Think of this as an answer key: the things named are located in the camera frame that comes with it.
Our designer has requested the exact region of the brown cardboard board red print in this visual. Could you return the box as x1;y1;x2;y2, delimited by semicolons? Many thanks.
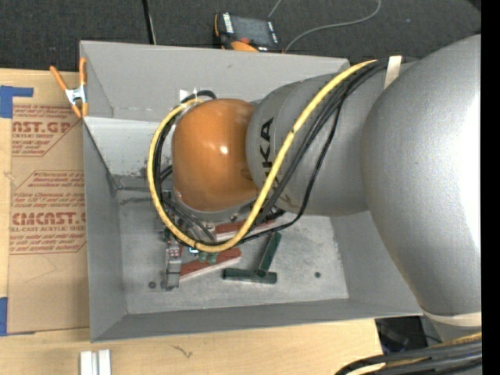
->
0;67;91;336

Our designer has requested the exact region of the dark green flat block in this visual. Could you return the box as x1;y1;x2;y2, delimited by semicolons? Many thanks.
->
259;230;283;272
222;268;278;286

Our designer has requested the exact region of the red-brown flat block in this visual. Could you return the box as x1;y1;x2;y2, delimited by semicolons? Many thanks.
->
178;246;244;283
215;217;276;244

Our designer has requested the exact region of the grey metal bin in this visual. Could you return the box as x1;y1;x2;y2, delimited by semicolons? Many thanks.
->
79;40;425;344

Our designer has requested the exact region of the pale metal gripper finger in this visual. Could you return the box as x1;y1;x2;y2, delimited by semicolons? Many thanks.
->
165;246;182;291

